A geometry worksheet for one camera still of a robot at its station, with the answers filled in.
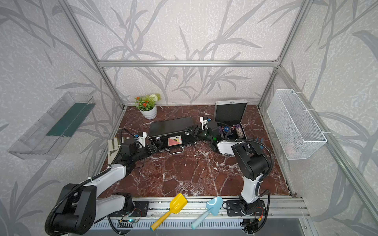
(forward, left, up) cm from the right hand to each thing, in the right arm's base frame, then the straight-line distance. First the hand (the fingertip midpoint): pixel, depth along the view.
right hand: (186, 129), depth 89 cm
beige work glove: (-3, +49, -12) cm, 51 cm away
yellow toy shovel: (-38, +5, -14) cm, 41 cm away
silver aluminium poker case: (+15, -28, -4) cm, 32 cm away
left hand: (-9, +16, -3) cm, 18 cm away
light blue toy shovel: (-38, -15, -15) cm, 44 cm away
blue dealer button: (+8, -27, -11) cm, 31 cm away
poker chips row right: (+6, -36, -11) cm, 38 cm away
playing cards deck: (-1, +9, -11) cm, 14 cm away
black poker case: (-1, +9, -4) cm, 10 cm away
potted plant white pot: (+21, +28, 0) cm, 35 cm away
